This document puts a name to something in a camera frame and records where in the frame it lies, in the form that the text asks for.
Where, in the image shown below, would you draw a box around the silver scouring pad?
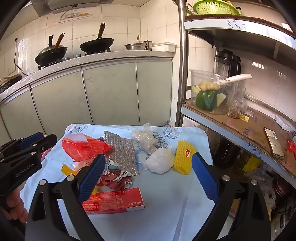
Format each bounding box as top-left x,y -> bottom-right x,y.
103,131 -> 140,176

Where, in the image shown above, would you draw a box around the metal shelf rack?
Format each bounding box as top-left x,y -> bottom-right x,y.
174,0 -> 296,241

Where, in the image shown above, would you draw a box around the printed paper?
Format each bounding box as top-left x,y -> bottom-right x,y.
97,160 -> 133,191

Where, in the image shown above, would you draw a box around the black wok with spatula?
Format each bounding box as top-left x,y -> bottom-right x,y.
35,33 -> 68,66

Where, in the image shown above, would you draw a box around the dark oil bottle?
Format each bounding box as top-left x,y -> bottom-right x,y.
214,137 -> 241,168

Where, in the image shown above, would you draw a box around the yellow foam fruit net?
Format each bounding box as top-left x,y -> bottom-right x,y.
173,140 -> 197,175

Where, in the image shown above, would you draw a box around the white plastic tray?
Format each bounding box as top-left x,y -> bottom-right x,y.
151,42 -> 177,52

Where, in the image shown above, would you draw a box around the white radish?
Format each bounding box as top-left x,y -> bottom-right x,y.
213,74 -> 252,87

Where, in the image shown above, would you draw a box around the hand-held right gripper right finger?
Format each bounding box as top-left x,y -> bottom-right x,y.
191,152 -> 271,241

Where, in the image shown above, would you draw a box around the white and red plastic bag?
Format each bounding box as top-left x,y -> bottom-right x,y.
181,116 -> 200,127

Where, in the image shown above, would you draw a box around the ginger root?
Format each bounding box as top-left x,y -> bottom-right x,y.
199,81 -> 220,91

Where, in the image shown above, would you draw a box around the red plastic packet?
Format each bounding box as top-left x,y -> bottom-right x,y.
61,133 -> 114,162

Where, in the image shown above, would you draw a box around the grey kitchen cabinet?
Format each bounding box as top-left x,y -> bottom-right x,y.
0,51 -> 174,139

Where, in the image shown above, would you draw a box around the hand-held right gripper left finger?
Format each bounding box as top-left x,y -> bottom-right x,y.
25,155 -> 107,241

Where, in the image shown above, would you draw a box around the clear bag with brown contents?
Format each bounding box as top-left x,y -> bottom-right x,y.
227,88 -> 248,119

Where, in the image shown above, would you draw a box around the clear plastic container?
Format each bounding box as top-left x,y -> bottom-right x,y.
190,69 -> 238,115

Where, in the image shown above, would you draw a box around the black wok wooden handle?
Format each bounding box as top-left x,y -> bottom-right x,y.
80,22 -> 114,53

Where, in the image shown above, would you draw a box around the range hood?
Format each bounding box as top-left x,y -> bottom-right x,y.
32,0 -> 139,17

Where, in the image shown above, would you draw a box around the crumpled plastic bags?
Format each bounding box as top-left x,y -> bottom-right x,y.
252,167 -> 278,209

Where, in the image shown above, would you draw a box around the clear plastic wrap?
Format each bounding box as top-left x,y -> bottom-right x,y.
132,123 -> 169,154

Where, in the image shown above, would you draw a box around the yellow wrapper scrap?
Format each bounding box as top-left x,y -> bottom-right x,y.
61,164 -> 78,176

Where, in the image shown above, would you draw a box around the yellow label bottle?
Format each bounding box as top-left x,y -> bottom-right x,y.
238,151 -> 262,176

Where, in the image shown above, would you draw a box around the red medicine box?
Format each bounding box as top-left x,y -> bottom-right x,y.
82,187 -> 145,215

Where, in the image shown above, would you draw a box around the light blue floral cloth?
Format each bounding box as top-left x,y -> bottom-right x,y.
20,123 -> 220,241

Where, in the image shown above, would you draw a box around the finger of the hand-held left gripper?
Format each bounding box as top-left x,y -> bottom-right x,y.
2,133 -> 58,164
0,132 -> 45,154

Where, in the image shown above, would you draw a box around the silver flat rectangular object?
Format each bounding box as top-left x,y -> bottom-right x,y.
264,127 -> 285,158

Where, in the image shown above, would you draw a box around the steel basin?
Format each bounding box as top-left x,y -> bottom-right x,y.
124,43 -> 147,51

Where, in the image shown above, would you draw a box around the black blender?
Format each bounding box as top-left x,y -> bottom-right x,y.
215,49 -> 241,79

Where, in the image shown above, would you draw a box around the gas stove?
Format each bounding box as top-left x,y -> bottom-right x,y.
38,47 -> 111,70

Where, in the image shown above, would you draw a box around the brown cardboard sheet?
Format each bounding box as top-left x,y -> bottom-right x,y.
185,102 -> 296,163

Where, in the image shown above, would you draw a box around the black power cord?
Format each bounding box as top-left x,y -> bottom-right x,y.
14,37 -> 28,76

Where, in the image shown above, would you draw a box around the green plastic basket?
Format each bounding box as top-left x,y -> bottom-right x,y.
193,0 -> 241,16

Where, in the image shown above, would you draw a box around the person's left hand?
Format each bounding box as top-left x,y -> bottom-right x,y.
5,187 -> 28,223

